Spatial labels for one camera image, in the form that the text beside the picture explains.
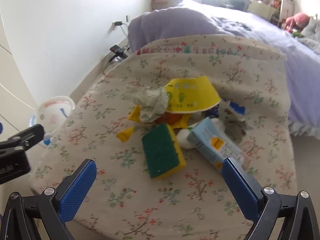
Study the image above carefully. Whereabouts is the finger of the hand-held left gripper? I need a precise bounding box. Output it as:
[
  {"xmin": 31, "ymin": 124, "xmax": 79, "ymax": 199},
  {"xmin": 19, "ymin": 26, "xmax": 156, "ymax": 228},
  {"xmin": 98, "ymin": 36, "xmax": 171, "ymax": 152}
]
[{"xmin": 0, "ymin": 124, "xmax": 45, "ymax": 155}]

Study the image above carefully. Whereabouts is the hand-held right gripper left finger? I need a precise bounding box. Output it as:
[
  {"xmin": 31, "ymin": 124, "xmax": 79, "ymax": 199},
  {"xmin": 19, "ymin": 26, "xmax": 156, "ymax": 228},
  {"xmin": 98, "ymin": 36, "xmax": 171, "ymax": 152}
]
[{"xmin": 0, "ymin": 159, "xmax": 97, "ymax": 240}]

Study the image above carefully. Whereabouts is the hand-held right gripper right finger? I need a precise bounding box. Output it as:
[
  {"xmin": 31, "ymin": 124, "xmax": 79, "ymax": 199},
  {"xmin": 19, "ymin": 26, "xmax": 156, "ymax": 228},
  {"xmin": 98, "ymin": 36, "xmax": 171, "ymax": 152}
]
[{"xmin": 222, "ymin": 157, "xmax": 320, "ymax": 240}]

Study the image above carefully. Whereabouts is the white patterned waste bin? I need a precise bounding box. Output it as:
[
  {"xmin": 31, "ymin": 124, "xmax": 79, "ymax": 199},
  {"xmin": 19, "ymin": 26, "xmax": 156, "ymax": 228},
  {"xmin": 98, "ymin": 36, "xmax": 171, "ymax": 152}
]
[{"xmin": 29, "ymin": 95, "xmax": 75, "ymax": 147}]

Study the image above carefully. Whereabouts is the light blue carton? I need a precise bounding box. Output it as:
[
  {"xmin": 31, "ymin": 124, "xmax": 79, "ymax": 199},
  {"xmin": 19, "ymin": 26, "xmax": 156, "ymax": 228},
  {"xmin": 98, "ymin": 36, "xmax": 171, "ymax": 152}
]
[{"xmin": 186, "ymin": 117, "xmax": 247, "ymax": 173}]

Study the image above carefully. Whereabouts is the yellow plastic wrapper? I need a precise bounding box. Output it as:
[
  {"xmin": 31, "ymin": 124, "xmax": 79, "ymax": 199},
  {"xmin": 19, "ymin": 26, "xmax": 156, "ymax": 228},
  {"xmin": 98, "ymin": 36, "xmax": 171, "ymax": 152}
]
[{"xmin": 117, "ymin": 105, "xmax": 192, "ymax": 143}]

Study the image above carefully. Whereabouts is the small white bottle green label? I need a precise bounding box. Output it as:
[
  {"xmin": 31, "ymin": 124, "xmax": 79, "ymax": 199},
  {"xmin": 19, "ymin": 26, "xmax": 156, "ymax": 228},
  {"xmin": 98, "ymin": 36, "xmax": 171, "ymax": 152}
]
[{"xmin": 177, "ymin": 126, "xmax": 195, "ymax": 150}]

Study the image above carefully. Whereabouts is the torn blue white wrapper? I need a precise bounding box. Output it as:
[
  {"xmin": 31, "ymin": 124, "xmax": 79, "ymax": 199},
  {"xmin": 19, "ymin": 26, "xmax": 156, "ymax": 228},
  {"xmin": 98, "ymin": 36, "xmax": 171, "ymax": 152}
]
[{"xmin": 206, "ymin": 99, "xmax": 253, "ymax": 145}]

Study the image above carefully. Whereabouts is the green and yellow sponge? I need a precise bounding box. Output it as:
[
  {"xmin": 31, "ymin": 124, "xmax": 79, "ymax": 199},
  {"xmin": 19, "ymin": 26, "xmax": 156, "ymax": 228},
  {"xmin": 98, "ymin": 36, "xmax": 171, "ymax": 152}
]
[{"xmin": 141, "ymin": 123, "xmax": 187, "ymax": 180}]

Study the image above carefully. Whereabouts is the orange packet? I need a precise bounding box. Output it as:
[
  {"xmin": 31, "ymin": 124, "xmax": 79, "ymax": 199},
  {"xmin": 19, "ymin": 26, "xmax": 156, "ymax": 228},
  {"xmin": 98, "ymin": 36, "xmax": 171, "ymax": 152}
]
[{"xmin": 155, "ymin": 111, "xmax": 184, "ymax": 125}]

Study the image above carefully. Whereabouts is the yellow packet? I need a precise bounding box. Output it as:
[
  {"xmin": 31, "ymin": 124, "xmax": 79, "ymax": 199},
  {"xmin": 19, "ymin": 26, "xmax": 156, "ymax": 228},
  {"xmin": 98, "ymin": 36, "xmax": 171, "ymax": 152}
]
[{"xmin": 164, "ymin": 76, "xmax": 222, "ymax": 113}]

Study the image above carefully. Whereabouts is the grey-green tissue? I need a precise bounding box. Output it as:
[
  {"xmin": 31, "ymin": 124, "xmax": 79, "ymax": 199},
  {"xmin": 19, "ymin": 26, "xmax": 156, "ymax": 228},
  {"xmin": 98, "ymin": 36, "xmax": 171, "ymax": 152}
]
[{"xmin": 125, "ymin": 84, "xmax": 169, "ymax": 123}]

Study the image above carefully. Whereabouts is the black device on stand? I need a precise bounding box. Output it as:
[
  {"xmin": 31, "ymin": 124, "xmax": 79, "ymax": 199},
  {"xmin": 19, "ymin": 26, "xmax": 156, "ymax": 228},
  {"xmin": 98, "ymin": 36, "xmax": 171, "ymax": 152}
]
[{"xmin": 109, "ymin": 44, "xmax": 130, "ymax": 62}]

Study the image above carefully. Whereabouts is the bed with purple sheet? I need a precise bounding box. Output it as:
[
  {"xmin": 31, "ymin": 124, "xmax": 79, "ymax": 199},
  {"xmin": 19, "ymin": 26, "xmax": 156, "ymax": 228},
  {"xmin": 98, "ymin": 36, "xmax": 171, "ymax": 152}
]
[{"xmin": 175, "ymin": 0, "xmax": 320, "ymax": 137}]

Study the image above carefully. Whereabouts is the grey cushion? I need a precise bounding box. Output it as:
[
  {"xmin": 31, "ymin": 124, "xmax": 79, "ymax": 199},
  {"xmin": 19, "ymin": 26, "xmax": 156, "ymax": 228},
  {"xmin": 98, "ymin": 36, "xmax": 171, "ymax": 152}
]
[{"xmin": 300, "ymin": 16, "xmax": 320, "ymax": 40}]

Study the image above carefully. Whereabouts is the purple quilt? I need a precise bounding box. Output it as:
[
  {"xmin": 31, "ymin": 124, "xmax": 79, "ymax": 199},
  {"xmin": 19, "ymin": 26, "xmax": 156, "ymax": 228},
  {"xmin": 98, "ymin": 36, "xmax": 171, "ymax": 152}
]
[{"xmin": 127, "ymin": 7, "xmax": 232, "ymax": 53}]

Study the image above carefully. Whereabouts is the pink plush toy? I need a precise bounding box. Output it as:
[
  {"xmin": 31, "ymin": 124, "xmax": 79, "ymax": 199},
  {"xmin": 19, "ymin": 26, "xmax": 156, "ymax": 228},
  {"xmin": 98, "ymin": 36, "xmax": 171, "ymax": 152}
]
[{"xmin": 282, "ymin": 12, "xmax": 310, "ymax": 33}]

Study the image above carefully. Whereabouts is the beige storage box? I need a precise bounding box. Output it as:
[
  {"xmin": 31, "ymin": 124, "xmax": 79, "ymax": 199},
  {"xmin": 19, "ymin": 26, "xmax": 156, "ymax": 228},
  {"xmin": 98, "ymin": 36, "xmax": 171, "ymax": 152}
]
[{"xmin": 249, "ymin": 0, "xmax": 275, "ymax": 20}]

